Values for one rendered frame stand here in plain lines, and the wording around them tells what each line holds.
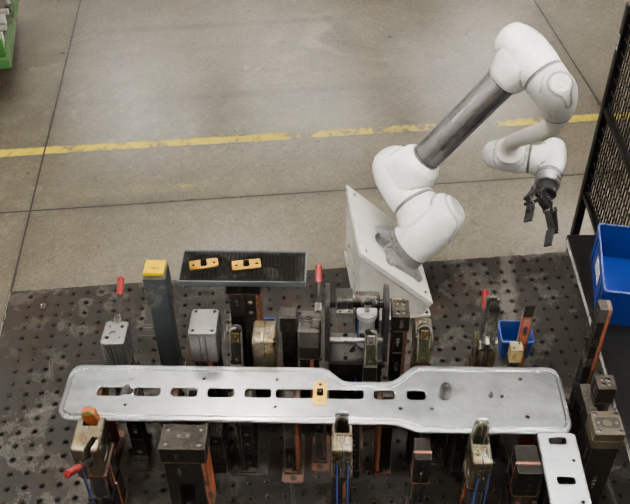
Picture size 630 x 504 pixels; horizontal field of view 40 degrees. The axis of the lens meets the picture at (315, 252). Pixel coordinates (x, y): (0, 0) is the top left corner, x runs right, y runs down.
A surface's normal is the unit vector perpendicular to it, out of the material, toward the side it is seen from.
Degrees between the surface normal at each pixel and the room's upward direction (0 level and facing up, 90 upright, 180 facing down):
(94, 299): 0
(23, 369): 0
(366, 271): 90
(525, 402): 0
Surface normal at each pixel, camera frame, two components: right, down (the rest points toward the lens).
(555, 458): -0.01, -0.75
